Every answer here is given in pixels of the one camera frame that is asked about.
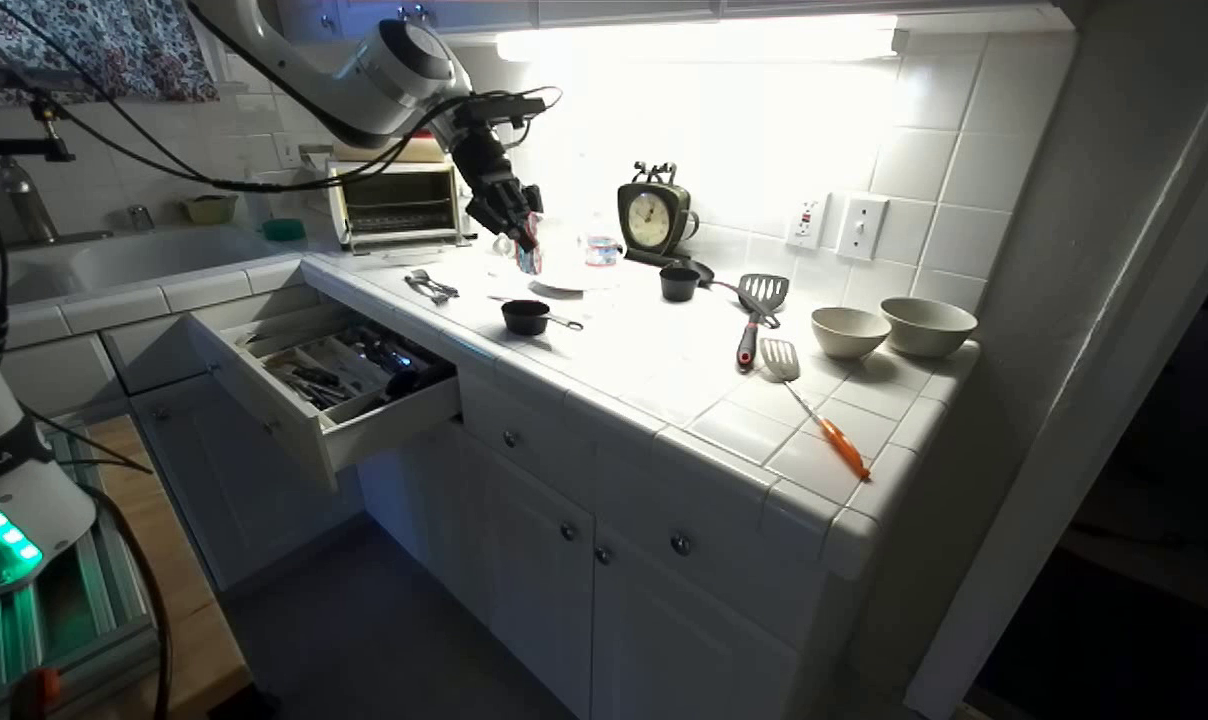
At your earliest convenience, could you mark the white base cabinet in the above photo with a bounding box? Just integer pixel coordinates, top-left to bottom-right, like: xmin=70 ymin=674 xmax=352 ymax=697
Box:
xmin=94 ymin=255 xmax=978 ymax=720

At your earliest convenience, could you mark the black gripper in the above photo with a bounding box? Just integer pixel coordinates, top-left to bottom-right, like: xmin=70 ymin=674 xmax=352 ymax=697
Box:
xmin=442 ymin=98 xmax=551 ymax=261

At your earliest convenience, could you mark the black camera stand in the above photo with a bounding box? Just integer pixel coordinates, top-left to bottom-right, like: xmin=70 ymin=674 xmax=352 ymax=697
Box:
xmin=0 ymin=88 xmax=74 ymax=168

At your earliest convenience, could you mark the beige ceramic bowl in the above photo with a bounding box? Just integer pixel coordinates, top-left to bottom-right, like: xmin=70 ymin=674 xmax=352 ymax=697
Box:
xmin=806 ymin=303 xmax=894 ymax=365
xmin=874 ymin=290 xmax=982 ymax=358

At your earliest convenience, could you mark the black handled utensil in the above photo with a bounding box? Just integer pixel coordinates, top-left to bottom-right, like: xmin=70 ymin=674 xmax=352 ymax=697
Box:
xmin=399 ymin=263 xmax=451 ymax=306

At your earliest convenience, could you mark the patterned curtain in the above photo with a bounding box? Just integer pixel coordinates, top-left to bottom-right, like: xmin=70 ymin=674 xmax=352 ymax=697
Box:
xmin=0 ymin=0 xmax=222 ymax=108

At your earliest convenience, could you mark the black measuring cup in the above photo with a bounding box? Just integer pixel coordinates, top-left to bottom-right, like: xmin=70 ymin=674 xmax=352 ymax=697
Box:
xmin=657 ymin=261 xmax=707 ymax=303

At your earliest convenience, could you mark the capped clear water bottle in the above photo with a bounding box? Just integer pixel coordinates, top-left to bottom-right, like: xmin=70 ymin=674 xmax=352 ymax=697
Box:
xmin=579 ymin=227 xmax=622 ymax=270

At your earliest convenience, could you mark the toaster oven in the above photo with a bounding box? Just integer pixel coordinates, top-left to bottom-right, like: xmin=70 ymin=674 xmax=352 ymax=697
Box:
xmin=319 ymin=140 xmax=472 ymax=253

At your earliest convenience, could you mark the black slotted spatula red band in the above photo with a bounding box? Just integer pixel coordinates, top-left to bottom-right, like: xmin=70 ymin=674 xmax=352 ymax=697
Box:
xmin=729 ymin=266 xmax=797 ymax=381

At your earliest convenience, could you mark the black mantel clock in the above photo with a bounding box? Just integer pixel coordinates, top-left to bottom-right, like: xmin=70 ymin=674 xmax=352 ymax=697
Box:
xmin=613 ymin=159 xmax=705 ymax=266

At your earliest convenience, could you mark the open white drawer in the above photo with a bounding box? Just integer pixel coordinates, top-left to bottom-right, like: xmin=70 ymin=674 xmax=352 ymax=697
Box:
xmin=183 ymin=290 xmax=463 ymax=477

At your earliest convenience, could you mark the white light switch plate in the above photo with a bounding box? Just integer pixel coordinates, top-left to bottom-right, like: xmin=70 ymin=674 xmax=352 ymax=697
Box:
xmin=830 ymin=190 xmax=893 ymax=266

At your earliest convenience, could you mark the white power outlet plate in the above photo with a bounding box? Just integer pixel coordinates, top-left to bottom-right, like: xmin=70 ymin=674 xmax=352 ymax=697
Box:
xmin=783 ymin=186 xmax=834 ymax=261

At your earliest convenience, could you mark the aluminium profile frame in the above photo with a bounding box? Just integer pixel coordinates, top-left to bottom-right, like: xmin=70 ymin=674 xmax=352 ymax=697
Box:
xmin=0 ymin=522 xmax=155 ymax=686

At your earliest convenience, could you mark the metal faucet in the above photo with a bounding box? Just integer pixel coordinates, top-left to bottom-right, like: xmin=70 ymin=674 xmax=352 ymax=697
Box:
xmin=0 ymin=151 xmax=52 ymax=246

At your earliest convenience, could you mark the long black cable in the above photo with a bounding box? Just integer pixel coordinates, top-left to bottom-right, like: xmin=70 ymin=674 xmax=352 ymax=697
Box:
xmin=0 ymin=394 xmax=180 ymax=720

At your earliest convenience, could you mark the small black pot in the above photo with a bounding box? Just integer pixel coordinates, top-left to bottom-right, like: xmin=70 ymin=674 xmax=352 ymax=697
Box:
xmin=500 ymin=294 xmax=555 ymax=338

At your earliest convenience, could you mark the under-cabinet light strip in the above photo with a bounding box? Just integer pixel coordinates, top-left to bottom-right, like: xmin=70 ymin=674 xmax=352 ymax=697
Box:
xmin=491 ymin=7 xmax=903 ymax=68

